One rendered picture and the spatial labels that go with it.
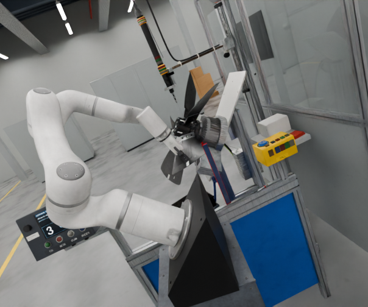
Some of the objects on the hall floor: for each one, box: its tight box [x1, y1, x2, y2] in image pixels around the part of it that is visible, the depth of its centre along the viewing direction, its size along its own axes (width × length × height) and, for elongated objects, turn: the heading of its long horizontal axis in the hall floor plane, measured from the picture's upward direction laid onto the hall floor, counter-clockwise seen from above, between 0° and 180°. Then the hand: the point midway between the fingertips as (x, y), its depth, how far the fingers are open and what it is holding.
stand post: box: [232, 108, 265, 188], centre depth 175 cm, size 4×9×115 cm, turn 58°
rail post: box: [291, 188, 331, 298], centre depth 134 cm, size 4×4×78 cm
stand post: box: [219, 162, 236, 202], centre depth 177 cm, size 4×9×91 cm, turn 58°
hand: (184, 158), depth 123 cm, fingers closed
